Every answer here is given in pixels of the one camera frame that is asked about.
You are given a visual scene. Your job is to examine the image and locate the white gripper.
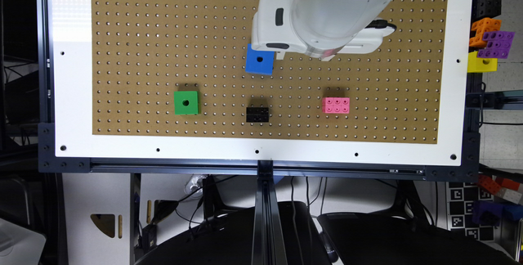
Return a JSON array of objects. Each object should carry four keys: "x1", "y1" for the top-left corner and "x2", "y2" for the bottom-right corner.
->
[{"x1": 250, "y1": 0, "x2": 396, "y2": 62}]

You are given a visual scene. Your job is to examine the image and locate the pink studded block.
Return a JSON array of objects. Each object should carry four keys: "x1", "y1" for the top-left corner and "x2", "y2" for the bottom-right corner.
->
[{"x1": 322, "y1": 97, "x2": 351, "y2": 115}]

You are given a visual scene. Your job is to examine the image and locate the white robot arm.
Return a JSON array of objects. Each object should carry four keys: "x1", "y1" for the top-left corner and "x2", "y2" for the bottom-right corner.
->
[{"x1": 251, "y1": 0, "x2": 395, "y2": 61}]

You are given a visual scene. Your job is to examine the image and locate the blue cube block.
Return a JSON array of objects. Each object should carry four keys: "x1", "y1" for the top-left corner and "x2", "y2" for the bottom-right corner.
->
[{"x1": 245, "y1": 44, "x2": 275, "y2": 75}]

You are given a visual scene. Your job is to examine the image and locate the black studded block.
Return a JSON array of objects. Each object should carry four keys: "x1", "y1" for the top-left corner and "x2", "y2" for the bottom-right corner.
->
[{"x1": 245, "y1": 107, "x2": 270, "y2": 123}]

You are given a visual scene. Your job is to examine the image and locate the green cube block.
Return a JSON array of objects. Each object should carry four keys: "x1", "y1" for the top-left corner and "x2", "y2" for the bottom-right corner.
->
[{"x1": 173, "y1": 91, "x2": 199, "y2": 115}]

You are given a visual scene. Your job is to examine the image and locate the yellow block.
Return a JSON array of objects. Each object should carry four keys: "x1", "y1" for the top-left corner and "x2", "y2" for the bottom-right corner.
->
[{"x1": 467, "y1": 52, "x2": 498, "y2": 73}]

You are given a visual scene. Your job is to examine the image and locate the purple block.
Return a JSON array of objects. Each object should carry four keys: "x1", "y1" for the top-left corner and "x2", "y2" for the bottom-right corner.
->
[{"x1": 477, "y1": 31, "x2": 515, "y2": 59}]

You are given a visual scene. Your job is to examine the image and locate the red orange block pile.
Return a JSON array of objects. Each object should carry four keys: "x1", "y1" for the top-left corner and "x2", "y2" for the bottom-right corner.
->
[{"x1": 477, "y1": 174, "x2": 522, "y2": 205}]

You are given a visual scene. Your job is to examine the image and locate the brown pegboard panel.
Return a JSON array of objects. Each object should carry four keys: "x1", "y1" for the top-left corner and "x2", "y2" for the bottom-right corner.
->
[{"x1": 92, "y1": 0, "x2": 447, "y2": 144}]

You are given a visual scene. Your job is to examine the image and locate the black chair right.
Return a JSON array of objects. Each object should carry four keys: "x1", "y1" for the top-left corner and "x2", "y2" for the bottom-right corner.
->
[{"x1": 318, "y1": 213, "x2": 516, "y2": 265}]

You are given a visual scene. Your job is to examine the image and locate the fiducial marker sheet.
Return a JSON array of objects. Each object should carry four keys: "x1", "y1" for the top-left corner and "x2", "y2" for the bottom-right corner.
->
[{"x1": 445, "y1": 182, "x2": 496, "y2": 242}]

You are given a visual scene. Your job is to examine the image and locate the dark blue purple blocks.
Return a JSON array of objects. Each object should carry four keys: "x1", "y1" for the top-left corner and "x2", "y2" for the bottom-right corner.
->
[{"x1": 472, "y1": 201, "x2": 522, "y2": 227}]

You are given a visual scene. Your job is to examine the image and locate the white cabinet panel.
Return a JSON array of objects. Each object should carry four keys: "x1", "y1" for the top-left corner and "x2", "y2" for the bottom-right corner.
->
[{"x1": 62, "y1": 173, "x2": 133, "y2": 265}]

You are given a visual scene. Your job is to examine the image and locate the black aluminium frame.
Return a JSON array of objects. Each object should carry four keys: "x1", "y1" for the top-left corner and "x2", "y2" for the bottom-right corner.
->
[{"x1": 35, "y1": 0, "x2": 523, "y2": 265}]

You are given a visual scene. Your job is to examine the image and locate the black block on frame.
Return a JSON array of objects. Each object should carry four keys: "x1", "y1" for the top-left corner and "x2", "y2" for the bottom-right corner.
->
[{"x1": 472, "y1": 0, "x2": 502, "y2": 22}]

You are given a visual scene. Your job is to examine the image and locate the white table frame board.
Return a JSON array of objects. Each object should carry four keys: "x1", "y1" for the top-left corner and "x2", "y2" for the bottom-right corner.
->
[{"x1": 45, "y1": 0, "x2": 475, "y2": 167}]

